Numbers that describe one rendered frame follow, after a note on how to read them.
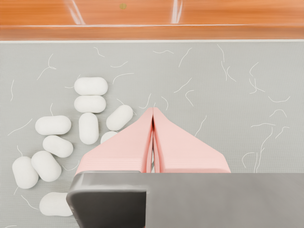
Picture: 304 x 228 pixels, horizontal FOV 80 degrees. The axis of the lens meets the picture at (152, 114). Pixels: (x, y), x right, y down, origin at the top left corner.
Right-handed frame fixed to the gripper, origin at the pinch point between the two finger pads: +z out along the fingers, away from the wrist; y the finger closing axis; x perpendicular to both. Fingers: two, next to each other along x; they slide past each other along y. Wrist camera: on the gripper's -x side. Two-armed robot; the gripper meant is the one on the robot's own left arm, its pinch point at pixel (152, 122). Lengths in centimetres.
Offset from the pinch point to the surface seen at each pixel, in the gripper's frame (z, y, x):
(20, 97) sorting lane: 8.6, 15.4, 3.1
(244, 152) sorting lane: 3.9, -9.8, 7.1
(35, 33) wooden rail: 13.2, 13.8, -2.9
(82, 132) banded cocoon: 4.1, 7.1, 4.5
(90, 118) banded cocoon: 5.2, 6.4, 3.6
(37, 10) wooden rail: 14.3, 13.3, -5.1
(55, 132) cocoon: 4.3, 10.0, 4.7
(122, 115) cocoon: 5.5, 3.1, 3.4
